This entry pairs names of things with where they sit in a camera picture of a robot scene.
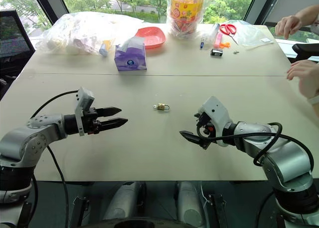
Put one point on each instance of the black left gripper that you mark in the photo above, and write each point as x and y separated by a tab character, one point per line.
91	124

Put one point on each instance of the grey robot right leg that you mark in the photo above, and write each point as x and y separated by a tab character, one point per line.
189	203

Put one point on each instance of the purple tissue box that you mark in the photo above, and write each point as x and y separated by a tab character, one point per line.
130	59

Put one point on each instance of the dark window frame post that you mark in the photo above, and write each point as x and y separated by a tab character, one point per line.
254	3
49	6

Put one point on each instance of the pink marker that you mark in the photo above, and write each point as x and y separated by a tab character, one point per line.
218	40

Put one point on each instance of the blue pen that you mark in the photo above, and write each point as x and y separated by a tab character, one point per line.
202	43

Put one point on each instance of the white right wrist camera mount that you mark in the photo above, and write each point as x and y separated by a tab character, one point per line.
218	113

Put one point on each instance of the grey robot left leg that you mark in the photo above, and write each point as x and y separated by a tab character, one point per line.
123	200

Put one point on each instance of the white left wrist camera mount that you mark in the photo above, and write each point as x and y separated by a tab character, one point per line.
83	98

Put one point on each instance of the small clear plastic bag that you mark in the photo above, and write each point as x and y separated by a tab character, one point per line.
210	33

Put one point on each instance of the black mesh office chair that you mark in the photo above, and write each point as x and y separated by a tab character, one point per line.
12	38

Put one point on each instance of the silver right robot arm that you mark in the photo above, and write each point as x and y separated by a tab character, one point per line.
284	158

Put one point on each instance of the grey robot leg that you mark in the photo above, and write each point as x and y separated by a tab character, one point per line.
123	200
189	203

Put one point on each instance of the pink plastic plate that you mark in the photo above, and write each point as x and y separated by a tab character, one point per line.
152	37

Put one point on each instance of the black chair armrest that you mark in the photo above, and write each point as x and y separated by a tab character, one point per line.
305	51

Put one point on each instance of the small orange plastic piece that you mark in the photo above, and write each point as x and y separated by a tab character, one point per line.
225	45

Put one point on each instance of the person's right forearm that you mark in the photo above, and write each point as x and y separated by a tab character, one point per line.
310	16

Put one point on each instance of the person's left hand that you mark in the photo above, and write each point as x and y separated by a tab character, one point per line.
309	75

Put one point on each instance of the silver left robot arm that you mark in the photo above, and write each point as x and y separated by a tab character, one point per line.
23	143

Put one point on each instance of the small black box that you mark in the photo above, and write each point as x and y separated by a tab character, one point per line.
216	52

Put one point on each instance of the flat clear plastic bag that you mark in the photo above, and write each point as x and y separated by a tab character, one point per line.
254	36

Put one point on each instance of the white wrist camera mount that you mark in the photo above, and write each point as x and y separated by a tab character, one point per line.
83	98
218	113

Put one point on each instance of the large clear plastic bag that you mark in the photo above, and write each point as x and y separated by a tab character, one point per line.
79	33

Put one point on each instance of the person's right hand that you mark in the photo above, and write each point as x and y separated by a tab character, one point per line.
290	24

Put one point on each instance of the blue and white tube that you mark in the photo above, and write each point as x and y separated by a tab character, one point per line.
104	49

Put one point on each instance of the candy jar with orange lid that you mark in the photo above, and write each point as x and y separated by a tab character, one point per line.
185	13

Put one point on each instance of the small brass padlock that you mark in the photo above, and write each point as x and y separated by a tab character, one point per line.
163	107

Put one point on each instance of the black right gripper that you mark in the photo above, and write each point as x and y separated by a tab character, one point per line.
203	120

